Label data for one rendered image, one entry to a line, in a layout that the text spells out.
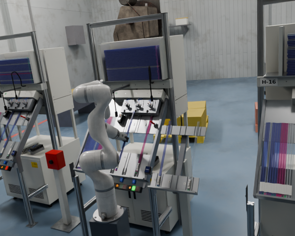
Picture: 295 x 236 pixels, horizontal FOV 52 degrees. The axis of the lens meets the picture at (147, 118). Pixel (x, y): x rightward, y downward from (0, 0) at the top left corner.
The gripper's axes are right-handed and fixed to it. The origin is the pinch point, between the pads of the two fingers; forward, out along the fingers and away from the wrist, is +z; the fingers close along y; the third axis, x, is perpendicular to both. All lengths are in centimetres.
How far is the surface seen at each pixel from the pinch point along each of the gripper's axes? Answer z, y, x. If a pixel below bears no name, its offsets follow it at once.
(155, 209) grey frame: 22, -25, 47
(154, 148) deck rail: 10.4, -20.9, 3.0
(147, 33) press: 408, 256, -387
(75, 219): 66, 82, 72
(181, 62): 36, -21, -85
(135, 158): 9.9, -6.1, 12.2
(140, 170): 8.5, -13.6, 20.8
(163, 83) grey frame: 10, -19, -52
